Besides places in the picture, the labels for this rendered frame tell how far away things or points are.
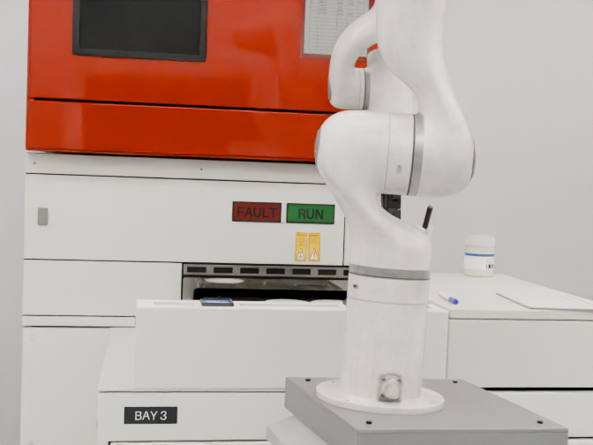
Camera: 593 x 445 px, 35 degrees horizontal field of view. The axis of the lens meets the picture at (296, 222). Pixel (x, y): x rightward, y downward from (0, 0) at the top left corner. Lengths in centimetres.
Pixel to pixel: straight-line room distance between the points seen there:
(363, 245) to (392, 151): 14
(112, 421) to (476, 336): 65
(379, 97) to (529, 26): 239
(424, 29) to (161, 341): 68
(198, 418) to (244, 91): 85
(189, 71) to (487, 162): 202
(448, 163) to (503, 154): 265
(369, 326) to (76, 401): 109
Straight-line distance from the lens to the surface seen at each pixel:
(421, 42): 136
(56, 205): 224
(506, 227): 401
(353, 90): 172
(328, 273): 229
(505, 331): 175
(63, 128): 219
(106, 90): 219
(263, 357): 165
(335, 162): 134
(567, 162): 411
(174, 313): 162
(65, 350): 228
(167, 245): 224
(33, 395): 231
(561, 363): 181
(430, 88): 136
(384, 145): 134
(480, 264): 229
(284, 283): 226
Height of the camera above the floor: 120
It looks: 3 degrees down
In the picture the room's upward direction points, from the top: 2 degrees clockwise
